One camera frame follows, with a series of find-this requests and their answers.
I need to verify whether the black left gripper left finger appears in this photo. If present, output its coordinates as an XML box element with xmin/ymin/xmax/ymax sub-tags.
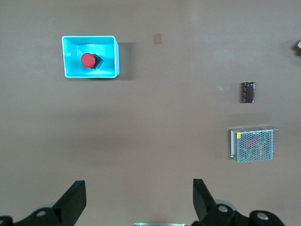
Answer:
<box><xmin>0</xmin><ymin>180</ymin><xmax>87</xmax><ymax>226</ymax></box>

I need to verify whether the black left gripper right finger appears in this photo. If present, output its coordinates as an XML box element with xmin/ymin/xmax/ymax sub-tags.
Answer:
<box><xmin>191</xmin><ymin>178</ymin><xmax>286</xmax><ymax>226</ymax></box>

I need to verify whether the red push button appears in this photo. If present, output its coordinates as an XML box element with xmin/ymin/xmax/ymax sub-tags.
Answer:
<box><xmin>80</xmin><ymin>52</ymin><xmax>105</xmax><ymax>71</ymax></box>

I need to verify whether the metal mesh power supply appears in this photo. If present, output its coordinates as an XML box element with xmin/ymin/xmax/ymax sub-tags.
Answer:
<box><xmin>229</xmin><ymin>125</ymin><xmax>279</xmax><ymax>164</ymax></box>

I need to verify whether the dark brown capacitor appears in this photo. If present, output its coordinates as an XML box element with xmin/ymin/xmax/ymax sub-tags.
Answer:
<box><xmin>240</xmin><ymin>81</ymin><xmax>256</xmax><ymax>104</ymax></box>

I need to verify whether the cyan plastic box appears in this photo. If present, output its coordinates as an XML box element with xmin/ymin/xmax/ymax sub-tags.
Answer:
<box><xmin>61</xmin><ymin>35</ymin><xmax>120</xmax><ymax>79</ymax></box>

